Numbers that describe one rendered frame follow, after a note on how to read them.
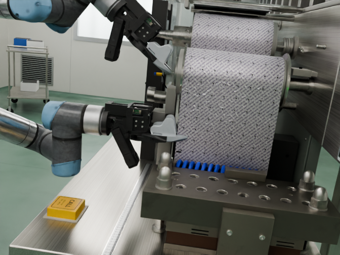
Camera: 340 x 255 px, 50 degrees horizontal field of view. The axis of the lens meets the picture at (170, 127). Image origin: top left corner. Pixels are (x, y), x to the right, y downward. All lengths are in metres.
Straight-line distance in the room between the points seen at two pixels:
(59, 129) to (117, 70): 5.75
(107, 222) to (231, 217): 0.31
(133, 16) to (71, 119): 0.30
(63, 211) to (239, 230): 0.40
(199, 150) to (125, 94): 5.81
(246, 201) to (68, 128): 0.46
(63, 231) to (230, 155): 0.43
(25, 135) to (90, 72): 5.81
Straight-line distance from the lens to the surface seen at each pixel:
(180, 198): 0.75
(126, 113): 0.90
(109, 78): 6.72
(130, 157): 0.93
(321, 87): 0.91
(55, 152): 0.97
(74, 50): 6.87
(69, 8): 0.97
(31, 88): 5.85
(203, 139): 0.91
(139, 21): 0.93
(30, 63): 7.21
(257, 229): 0.76
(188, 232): 0.79
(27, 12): 0.87
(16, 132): 1.01
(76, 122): 0.92
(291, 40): 1.19
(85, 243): 0.82
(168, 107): 0.97
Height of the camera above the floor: 1.35
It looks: 15 degrees down
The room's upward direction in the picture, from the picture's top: 6 degrees clockwise
